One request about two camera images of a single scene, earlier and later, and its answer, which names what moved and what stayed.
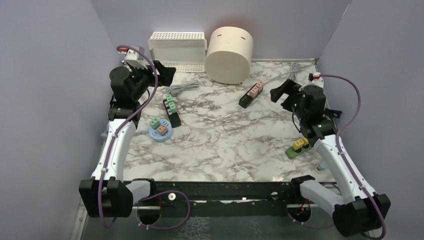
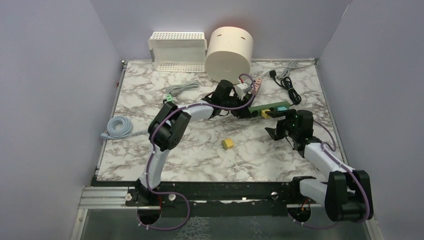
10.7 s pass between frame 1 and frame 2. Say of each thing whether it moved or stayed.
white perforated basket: stayed
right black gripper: moved
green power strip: moved
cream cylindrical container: stayed
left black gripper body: moved
